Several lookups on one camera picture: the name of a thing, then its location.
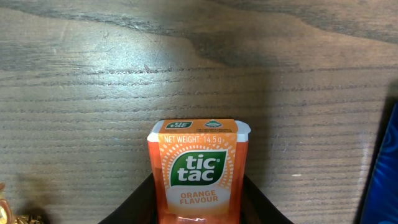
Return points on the gold wrapped candy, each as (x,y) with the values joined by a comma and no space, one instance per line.
(4,211)

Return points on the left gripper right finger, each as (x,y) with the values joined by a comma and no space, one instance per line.
(256,208)

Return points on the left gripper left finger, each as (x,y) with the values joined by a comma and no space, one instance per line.
(136,208)

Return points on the orange candy box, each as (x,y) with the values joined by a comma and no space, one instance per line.
(199,174)

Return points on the blue candy pack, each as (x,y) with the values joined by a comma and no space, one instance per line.
(384,186)

